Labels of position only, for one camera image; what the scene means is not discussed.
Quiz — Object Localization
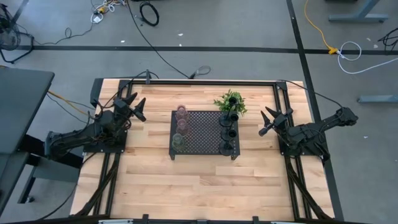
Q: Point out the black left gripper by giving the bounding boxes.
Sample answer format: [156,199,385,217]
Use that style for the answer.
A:
[113,91,147,123]

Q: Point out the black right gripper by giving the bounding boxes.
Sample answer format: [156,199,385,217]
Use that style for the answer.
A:
[259,106,294,137]

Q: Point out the medium black candlestick holder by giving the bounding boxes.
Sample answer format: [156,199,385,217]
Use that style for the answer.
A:
[219,112,239,142]

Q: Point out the tall black candlestick holder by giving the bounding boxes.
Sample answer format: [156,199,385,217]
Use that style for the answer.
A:
[217,96,239,128]

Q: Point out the short black candlestick holder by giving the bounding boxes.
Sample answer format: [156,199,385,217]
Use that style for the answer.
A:
[218,129,238,157]

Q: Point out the pink glass candlestick holder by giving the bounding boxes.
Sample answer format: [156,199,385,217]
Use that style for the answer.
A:
[175,105,190,123]
[175,118,191,137]

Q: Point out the green glass candlestick holder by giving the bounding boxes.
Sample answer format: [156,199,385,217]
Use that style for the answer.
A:
[171,133,187,152]

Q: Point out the green artificial potted plant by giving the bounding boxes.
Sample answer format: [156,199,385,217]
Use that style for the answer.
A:
[213,89,248,118]

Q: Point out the black perforated metal shelf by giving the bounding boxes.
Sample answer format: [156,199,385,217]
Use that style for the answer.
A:
[169,110,241,161]

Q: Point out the grey desk base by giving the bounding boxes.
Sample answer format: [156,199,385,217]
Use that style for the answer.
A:
[17,130,84,205]

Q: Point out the grey table foot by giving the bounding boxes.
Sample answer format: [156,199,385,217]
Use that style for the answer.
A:
[356,95,398,105]

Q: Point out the black desk top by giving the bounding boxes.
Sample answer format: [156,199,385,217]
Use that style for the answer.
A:
[0,65,55,215]

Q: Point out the grey table leg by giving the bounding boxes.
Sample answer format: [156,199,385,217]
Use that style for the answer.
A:
[328,0,390,24]

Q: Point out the black floor fan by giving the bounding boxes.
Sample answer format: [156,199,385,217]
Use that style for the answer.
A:
[0,2,35,65]

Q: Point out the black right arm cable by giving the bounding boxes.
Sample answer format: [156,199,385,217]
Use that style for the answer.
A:
[278,79,345,110]

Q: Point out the grey looped cable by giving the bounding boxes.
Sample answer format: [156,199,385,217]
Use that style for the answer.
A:
[188,65,212,80]

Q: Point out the long black floor cable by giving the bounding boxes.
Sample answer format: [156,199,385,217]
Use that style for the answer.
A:
[126,0,191,79]

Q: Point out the yellow left arm cable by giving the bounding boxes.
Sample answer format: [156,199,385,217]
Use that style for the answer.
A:
[47,89,93,118]

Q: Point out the coiled black cable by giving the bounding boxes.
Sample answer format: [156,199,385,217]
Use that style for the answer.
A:
[139,1,160,27]

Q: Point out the thin black fan cable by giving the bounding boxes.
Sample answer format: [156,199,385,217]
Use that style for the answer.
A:
[33,23,94,46]

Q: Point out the yellow extension cable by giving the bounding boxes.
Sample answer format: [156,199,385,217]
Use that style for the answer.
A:
[303,0,339,55]

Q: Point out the white cables with adapter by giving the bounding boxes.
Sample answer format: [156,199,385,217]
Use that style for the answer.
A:
[90,0,127,24]

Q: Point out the white power cable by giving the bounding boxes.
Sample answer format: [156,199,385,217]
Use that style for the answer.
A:
[337,41,398,75]

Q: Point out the black cable bundle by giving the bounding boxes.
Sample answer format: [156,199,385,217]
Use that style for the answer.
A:
[377,26,398,53]

